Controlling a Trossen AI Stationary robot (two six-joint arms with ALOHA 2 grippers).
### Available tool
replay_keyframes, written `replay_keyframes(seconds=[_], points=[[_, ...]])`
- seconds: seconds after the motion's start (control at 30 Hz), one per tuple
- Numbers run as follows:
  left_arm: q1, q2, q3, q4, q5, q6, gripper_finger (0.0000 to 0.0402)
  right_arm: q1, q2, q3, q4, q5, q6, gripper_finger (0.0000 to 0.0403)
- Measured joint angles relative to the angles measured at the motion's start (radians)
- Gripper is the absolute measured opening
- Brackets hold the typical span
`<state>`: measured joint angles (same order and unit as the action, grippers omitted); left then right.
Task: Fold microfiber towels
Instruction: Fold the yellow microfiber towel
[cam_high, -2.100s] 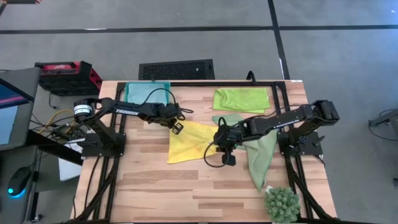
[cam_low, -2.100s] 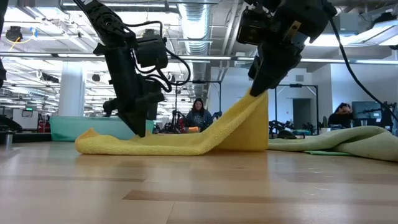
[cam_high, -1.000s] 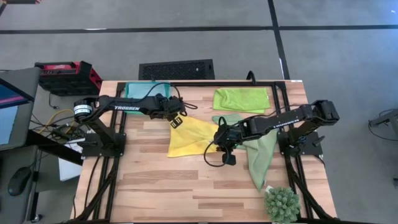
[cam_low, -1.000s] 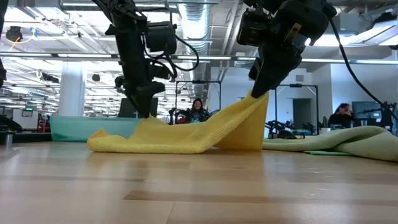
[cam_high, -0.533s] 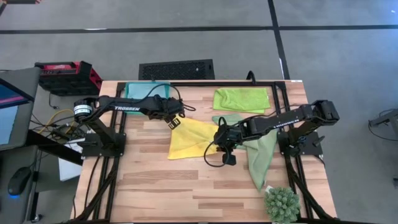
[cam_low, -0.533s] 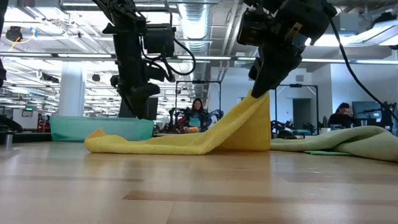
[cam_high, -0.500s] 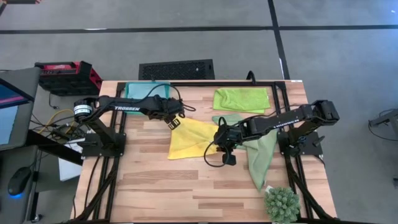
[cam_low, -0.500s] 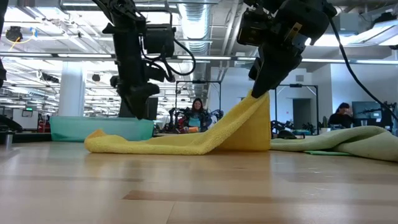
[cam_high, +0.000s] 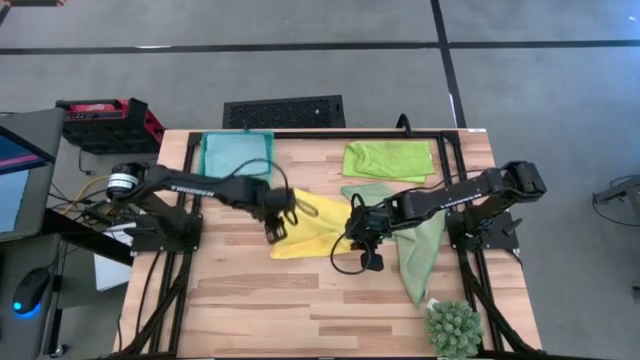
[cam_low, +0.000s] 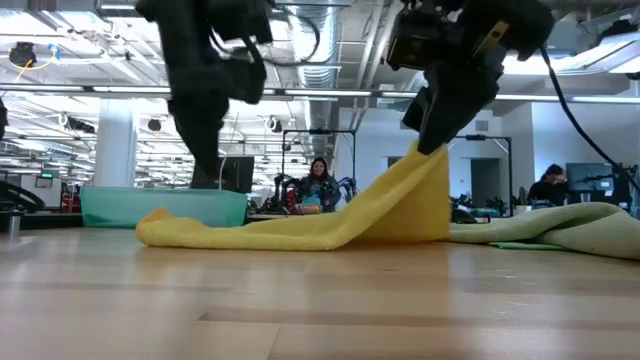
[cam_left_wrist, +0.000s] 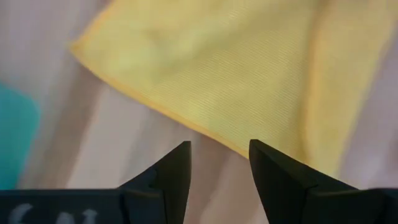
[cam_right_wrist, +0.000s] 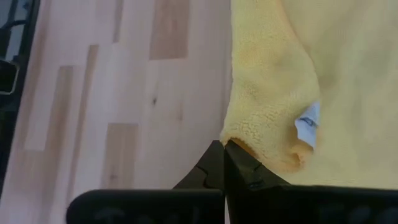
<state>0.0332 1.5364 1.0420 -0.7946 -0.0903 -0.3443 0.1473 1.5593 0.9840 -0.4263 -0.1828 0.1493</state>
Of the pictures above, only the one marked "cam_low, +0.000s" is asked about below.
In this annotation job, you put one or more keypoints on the teal translucent plastic bin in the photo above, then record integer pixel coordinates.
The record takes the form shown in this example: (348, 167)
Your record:
(150, 207)

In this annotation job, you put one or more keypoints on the person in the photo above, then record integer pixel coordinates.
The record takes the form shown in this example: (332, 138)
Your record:
(320, 185)
(547, 187)

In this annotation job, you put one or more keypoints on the red and black toolbox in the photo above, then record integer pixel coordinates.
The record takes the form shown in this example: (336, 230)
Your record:
(70, 200)

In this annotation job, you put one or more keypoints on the green exit sign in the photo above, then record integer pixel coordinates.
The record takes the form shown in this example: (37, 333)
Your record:
(46, 175)

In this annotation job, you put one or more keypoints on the pale green microfiber towel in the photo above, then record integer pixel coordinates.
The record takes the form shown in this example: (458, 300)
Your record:
(575, 225)

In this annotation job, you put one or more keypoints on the lime green microfiber towel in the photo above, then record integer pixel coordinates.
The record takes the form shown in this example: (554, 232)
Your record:
(525, 246)

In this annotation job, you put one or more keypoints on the dark grey computer monitor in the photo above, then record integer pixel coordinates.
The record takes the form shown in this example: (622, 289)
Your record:
(590, 175)

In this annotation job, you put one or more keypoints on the wooden work table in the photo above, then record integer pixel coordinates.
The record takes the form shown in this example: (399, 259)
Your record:
(270, 217)

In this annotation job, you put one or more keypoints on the small black robot arm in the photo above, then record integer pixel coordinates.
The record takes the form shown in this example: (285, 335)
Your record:
(462, 215)
(347, 187)
(282, 195)

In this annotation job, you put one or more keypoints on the small metal cylinder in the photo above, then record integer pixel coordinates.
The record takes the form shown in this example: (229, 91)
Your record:
(14, 225)

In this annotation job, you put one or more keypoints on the black computer monitor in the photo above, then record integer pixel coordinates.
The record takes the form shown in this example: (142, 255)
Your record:
(240, 175)

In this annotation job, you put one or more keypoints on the black ceiling device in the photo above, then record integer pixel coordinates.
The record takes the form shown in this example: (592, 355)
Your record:
(22, 54)

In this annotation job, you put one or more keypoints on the small orange object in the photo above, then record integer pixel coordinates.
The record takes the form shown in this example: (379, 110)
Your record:
(312, 210)

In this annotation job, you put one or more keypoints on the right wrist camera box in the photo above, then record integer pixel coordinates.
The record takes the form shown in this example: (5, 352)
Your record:
(415, 42)

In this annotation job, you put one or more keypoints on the black rectangular rig frame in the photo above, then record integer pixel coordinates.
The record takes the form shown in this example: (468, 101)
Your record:
(492, 137)
(320, 131)

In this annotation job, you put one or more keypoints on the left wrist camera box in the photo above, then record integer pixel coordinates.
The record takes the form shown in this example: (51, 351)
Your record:
(240, 20)

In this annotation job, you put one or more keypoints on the black desk stand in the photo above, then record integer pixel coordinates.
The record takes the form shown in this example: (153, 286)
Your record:
(625, 185)

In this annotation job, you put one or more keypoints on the small potted cactus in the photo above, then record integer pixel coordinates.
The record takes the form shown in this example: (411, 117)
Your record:
(523, 197)

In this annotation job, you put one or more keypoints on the yellow microfiber towel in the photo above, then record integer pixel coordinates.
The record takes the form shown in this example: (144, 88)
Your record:
(300, 235)

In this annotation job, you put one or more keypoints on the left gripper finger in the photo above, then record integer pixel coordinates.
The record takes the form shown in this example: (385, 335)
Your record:
(247, 82)
(200, 115)

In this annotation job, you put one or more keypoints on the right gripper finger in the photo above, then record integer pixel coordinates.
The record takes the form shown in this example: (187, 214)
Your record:
(417, 112)
(455, 105)

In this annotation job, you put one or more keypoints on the white round column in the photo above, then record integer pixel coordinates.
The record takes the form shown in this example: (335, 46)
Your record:
(115, 145)

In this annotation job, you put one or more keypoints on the silver ceiling duct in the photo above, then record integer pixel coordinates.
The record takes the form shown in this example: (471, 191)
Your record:
(330, 75)

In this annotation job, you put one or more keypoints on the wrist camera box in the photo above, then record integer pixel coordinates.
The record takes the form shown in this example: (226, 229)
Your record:
(415, 42)
(240, 20)

